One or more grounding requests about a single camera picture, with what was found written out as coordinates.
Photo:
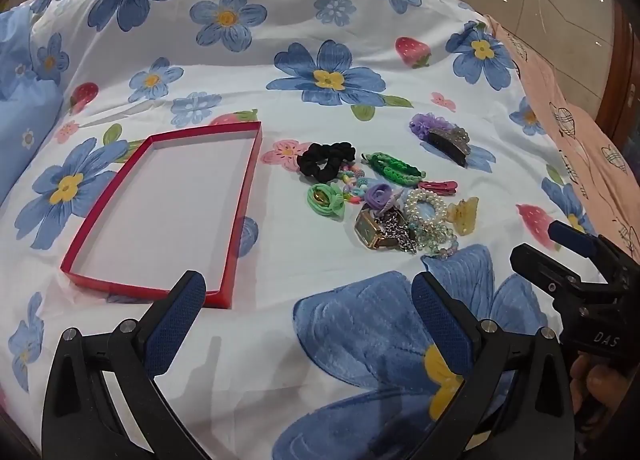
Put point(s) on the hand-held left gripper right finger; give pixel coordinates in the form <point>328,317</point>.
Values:
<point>440,320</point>

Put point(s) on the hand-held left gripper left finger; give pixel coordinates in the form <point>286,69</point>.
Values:
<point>175,320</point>

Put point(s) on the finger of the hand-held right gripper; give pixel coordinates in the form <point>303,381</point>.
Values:
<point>545,270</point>
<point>570,237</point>

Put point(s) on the yellow claw clip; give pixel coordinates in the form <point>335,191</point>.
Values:
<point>462,220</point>

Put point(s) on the red shallow box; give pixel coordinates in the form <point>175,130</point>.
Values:
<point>165,205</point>

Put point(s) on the pink snap hair clips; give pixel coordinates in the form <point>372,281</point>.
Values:
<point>437,186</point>

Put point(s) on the black scrunchie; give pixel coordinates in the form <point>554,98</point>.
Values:
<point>307,159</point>

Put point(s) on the person's right hand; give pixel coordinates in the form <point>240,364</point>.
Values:
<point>605,385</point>

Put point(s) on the pink printed blanket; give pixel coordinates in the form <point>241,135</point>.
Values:
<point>575,139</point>

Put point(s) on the gold square wristwatch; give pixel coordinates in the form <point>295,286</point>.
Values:
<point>367,227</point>

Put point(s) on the dark claw clip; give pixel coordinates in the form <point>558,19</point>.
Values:
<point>447,144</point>

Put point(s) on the brown wooden furniture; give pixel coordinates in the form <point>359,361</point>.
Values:
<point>625,89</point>

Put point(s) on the purple scrunchie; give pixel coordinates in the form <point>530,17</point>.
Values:
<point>425,122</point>

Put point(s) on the blue floral bedsheet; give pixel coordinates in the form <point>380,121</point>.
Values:
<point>225,79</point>

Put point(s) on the blue pillow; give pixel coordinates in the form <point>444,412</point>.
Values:
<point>20,114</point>

